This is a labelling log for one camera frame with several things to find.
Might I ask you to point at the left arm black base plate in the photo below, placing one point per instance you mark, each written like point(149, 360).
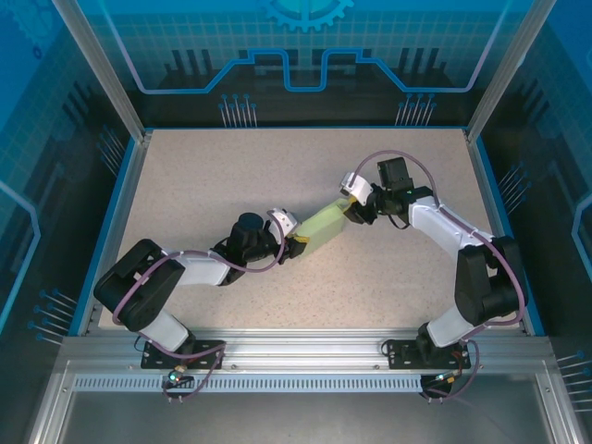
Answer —
point(208, 353)

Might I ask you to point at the aluminium side rail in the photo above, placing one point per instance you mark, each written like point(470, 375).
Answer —
point(115, 208)
point(497, 222)

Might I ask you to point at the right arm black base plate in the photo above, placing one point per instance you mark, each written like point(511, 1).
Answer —
point(402, 353)

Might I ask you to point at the wide aluminium mounting rail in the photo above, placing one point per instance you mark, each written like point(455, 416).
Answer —
point(300, 347)

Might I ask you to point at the brass connector with green light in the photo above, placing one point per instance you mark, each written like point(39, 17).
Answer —
point(448, 377)
point(176, 373)

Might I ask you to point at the light green paper box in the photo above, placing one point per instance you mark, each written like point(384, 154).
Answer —
point(321, 229)

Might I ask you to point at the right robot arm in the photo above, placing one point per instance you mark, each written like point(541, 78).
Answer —
point(485, 277)

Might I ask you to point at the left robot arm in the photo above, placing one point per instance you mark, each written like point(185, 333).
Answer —
point(139, 287)

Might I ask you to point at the aluminium frame post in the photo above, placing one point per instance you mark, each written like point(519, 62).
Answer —
point(106, 74)
point(504, 74)

